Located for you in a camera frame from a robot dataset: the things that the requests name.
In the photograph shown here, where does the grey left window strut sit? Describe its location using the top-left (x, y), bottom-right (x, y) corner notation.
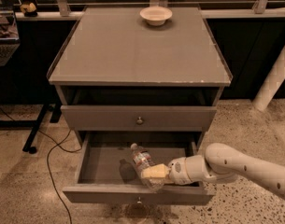
top-left (56, 0), bottom-right (70, 17)

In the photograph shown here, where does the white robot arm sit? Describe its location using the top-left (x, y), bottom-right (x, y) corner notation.
top-left (141, 143), bottom-right (285, 200)

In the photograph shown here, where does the grey upper closed drawer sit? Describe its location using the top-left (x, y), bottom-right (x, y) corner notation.
top-left (61, 105), bottom-right (216, 132)

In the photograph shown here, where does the clear plastic water bottle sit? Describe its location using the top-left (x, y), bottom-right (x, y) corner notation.
top-left (130, 143), bottom-right (164, 192)

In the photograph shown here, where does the white slanted post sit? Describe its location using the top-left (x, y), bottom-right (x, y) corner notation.
top-left (252, 45), bottom-right (285, 111)

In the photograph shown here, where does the yellow and black small object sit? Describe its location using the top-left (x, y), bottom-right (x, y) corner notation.
top-left (20, 2), bottom-right (37, 17)

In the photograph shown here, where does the grey wooden drawer cabinet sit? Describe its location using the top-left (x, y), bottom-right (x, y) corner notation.
top-left (47, 4), bottom-right (234, 142)

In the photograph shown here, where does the black desk leg frame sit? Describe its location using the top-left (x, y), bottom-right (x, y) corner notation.
top-left (0, 104), bottom-right (62, 154)

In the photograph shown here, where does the grey open middle drawer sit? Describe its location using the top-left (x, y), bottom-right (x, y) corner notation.
top-left (63, 132), bottom-right (215, 205)

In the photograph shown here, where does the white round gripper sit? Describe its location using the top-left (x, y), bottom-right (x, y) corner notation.
top-left (141, 157), bottom-right (192, 185)

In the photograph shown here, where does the white ceramic bowl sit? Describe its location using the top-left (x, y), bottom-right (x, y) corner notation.
top-left (140, 7), bottom-right (173, 26)

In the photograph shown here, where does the black floor cable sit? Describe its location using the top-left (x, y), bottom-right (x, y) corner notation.
top-left (0, 105), bottom-right (84, 224)

